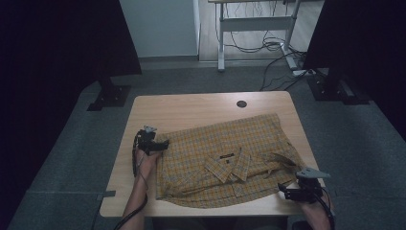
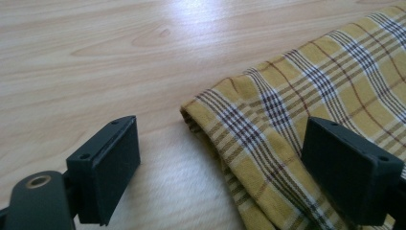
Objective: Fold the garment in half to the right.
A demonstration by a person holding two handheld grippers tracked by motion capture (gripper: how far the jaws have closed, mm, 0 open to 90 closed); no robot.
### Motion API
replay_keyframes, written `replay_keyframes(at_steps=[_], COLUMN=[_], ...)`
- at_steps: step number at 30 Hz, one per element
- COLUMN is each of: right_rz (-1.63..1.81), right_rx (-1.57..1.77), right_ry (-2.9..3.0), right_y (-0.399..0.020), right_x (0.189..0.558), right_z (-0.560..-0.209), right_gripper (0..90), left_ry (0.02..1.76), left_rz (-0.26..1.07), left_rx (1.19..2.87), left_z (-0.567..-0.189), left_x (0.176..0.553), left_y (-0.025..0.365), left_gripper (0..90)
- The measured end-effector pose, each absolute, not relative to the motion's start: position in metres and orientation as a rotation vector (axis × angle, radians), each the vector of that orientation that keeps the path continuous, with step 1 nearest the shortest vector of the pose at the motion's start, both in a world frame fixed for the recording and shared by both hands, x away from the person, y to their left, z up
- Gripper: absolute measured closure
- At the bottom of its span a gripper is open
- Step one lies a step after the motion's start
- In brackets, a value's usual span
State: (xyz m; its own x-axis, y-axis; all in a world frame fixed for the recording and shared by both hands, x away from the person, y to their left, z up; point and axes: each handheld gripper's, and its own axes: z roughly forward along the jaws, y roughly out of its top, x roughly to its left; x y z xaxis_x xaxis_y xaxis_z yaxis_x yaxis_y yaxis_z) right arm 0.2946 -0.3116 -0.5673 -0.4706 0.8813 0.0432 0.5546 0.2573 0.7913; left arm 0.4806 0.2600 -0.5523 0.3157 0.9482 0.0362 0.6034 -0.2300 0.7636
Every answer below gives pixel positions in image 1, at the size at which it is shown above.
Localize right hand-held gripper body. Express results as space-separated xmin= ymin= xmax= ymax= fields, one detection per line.
xmin=294 ymin=167 xmax=332 ymax=204

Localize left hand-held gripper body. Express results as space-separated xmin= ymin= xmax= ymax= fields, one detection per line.
xmin=135 ymin=125 xmax=158 ymax=156

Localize yellow plaid short-sleeved shirt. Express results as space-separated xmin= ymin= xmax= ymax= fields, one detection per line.
xmin=155 ymin=113 xmax=306 ymax=210

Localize person's right hand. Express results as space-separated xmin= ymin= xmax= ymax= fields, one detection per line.
xmin=299 ymin=193 xmax=335 ymax=221

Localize black stand base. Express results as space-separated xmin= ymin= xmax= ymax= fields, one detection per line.
xmin=86 ymin=76 xmax=132 ymax=112
xmin=306 ymin=67 xmax=372 ymax=106

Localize grey tape strip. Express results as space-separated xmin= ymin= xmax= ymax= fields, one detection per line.
xmin=97 ymin=190 xmax=117 ymax=201

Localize white partition panel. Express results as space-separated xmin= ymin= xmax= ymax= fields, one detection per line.
xmin=119 ymin=0 xmax=201 ymax=58

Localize white power strip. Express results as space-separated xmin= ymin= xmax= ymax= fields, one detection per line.
xmin=292 ymin=68 xmax=317 ymax=78

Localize black curtain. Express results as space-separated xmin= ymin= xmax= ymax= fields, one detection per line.
xmin=302 ymin=0 xmax=406 ymax=142
xmin=0 ymin=0 xmax=144 ymax=228

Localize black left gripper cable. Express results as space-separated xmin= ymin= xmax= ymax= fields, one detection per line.
xmin=112 ymin=129 xmax=149 ymax=230

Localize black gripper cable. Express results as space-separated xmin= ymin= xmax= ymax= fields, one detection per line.
xmin=112 ymin=129 xmax=149 ymax=230
xmin=314 ymin=186 xmax=337 ymax=230

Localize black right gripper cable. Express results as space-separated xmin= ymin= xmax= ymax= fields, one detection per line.
xmin=314 ymin=186 xmax=337 ymax=230

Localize black floor cables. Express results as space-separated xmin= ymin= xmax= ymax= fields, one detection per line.
xmin=223 ymin=0 xmax=318 ymax=92

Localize white metal desk frame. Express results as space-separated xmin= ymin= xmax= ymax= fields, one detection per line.
xmin=208 ymin=0 xmax=303 ymax=72

